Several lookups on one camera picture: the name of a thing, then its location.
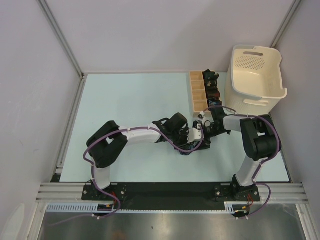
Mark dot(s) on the cream plastic laundry basket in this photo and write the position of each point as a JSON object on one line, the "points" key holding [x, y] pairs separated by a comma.
{"points": [[253, 84]]}

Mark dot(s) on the rolled blue patterned tie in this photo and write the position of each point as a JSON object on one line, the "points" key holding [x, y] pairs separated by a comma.
{"points": [[214, 102]]}

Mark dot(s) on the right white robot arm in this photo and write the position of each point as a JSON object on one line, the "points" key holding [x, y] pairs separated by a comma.
{"points": [[261, 144]]}

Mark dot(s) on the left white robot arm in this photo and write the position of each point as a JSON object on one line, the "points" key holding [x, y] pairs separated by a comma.
{"points": [[105, 146]]}

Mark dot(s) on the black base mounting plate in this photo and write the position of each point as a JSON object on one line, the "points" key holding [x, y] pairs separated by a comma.
{"points": [[173, 196]]}

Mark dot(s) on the wooden divided organizer box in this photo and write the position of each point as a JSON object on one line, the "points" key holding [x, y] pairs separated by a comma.
{"points": [[198, 96]]}

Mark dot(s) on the aluminium frame rail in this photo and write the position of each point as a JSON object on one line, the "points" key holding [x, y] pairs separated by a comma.
{"points": [[281, 193]]}

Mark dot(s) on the navy floral patterned tie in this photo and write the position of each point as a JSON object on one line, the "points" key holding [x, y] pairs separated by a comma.
{"points": [[192, 147]]}

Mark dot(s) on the rolled dark tie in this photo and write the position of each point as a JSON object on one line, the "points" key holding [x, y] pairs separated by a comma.
{"points": [[211, 84], [210, 75]]}

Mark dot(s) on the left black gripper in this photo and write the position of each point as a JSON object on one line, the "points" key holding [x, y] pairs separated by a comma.
{"points": [[184, 145]]}

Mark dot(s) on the rolled red patterned tie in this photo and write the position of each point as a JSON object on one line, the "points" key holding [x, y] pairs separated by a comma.
{"points": [[213, 94]]}

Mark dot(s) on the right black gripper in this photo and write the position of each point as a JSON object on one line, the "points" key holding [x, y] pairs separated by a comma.
{"points": [[205, 144]]}

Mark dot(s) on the rolled dark tie top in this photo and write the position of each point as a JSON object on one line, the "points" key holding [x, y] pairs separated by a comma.
{"points": [[210, 75]]}

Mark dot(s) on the grey slotted cable duct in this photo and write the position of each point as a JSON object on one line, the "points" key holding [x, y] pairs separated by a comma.
{"points": [[80, 207]]}

